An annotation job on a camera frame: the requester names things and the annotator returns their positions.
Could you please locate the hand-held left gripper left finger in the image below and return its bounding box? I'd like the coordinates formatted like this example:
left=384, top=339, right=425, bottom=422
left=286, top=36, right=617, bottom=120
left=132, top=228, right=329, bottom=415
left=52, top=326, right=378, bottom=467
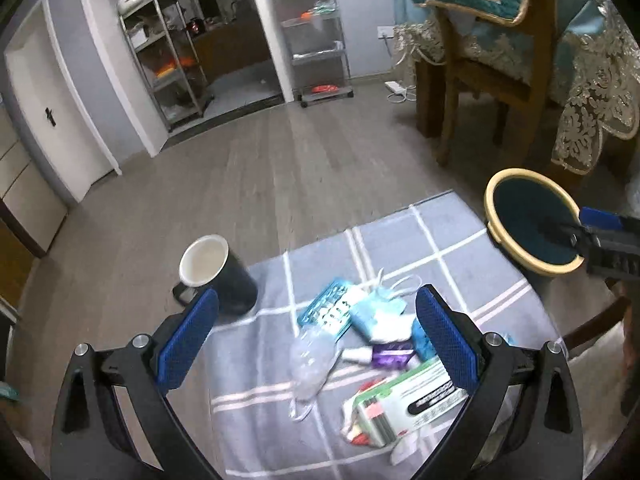
left=50, top=287, right=223, bottom=480

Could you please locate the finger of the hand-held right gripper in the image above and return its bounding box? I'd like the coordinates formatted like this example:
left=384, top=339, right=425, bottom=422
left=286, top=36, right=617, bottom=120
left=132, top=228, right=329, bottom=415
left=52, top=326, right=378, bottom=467
left=542, top=219, right=586, bottom=249
left=580, top=207, right=623, bottom=231

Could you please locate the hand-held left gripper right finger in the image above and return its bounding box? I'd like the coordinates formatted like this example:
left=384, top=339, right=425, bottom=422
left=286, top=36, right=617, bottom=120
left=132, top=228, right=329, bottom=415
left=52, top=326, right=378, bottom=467
left=415, top=284, right=586, bottom=480

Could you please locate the blue wrapper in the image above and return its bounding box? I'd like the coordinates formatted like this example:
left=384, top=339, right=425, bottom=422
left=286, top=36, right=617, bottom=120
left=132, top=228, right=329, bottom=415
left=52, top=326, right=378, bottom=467
left=410, top=317, right=440, bottom=364

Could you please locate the yellow rimmed trash bin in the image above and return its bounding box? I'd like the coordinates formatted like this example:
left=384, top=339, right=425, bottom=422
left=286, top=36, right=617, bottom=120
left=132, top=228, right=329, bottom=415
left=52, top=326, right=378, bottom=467
left=484, top=167, right=587, bottom=278

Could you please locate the blue face mask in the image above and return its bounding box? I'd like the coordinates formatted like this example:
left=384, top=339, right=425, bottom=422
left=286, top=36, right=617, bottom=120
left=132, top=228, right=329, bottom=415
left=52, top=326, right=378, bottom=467
left=347, top=269, right=428, bottom=345

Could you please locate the green white cardboard box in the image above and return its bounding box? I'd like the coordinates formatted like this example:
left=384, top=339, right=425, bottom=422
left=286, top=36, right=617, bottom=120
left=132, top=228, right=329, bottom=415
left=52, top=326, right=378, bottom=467
left=343, top=360, right=469, bottom=448

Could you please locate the purple wrapper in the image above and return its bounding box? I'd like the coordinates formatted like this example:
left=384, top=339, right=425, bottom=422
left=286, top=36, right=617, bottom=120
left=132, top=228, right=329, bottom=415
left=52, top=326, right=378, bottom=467
left=371, top=342, right=417, bottom=371

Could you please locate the black mug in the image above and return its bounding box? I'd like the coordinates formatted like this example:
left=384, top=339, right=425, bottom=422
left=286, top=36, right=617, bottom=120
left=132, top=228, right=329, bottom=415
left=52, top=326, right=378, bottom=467
left=172, top=234, right=259, bottom=326

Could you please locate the dark wooden chair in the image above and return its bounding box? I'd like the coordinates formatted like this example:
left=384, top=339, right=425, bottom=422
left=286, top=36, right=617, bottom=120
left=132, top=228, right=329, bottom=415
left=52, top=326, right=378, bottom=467
left=564, top=280, right=632, bottom=358

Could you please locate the grey checked mat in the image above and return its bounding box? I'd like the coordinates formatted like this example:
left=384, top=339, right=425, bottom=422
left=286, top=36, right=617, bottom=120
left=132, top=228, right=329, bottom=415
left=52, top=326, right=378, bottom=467
left=200, top=190, right=566, bottom=480

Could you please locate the white plastic scrap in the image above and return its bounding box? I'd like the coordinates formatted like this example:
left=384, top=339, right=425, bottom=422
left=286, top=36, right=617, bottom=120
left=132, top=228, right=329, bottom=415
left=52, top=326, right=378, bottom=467
left=390, top=435, right=419, bottom=466

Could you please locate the teal pill blister pack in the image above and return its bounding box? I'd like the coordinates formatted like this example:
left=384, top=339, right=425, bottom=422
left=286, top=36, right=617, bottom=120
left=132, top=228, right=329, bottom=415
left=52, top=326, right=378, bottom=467
left=296, top=279, right=362, bottom=337

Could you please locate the clear plastic bag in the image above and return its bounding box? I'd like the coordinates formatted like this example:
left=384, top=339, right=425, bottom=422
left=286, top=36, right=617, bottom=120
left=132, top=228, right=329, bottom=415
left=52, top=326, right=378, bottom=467
left=289, top=327, right=344, bottom=421

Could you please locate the red white wrapper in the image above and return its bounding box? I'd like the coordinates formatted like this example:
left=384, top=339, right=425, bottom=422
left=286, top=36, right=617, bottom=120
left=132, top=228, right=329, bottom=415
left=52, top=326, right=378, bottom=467
left=341, top=420, right=373, bottom=448

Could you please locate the white fluffy rug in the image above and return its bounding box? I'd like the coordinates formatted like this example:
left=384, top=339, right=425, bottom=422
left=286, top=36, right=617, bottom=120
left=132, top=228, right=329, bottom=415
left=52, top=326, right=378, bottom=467
left=567, top=320, right=636, bottom=466

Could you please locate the table with lace cloth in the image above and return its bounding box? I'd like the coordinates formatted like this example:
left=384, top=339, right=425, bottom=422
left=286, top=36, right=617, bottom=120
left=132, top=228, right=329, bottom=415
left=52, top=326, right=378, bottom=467
left=392, top=0, right=640, bottom=176

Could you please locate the light wooden chair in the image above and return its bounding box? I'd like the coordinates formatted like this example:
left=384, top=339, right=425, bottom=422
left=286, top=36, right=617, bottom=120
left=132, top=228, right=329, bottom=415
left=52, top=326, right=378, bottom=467
left=432, top=0, right=561, bottom=166

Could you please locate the beige cabinet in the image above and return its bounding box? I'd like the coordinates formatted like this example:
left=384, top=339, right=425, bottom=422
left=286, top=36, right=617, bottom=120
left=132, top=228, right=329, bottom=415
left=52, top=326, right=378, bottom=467
left=0, top=105, right=68, bottom=306

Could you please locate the white power strip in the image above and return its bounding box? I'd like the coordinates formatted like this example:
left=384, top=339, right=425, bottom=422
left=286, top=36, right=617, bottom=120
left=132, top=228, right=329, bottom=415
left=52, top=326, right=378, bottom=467
left=385, top=81, right=416, bottom=103

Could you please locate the white door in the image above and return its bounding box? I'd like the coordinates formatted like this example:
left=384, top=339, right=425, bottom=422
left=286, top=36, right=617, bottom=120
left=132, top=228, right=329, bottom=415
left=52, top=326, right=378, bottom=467
left=4, top=0, right=121, bottom=206

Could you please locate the wooden kitchen counter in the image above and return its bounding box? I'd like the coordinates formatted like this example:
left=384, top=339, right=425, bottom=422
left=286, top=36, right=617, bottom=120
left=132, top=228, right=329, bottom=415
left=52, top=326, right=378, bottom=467
left=192, top=15, right=273, bottom=83

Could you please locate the steel kitchen rack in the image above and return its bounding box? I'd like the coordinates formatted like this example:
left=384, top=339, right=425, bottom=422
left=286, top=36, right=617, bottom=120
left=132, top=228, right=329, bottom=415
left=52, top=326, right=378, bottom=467
left=117, top=0, right=213, bottom=133

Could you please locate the grey wheeled shelf rack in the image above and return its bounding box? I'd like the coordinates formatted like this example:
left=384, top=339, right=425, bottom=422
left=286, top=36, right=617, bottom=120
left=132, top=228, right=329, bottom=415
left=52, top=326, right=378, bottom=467
left=269, top=0, right=356, bottom=108

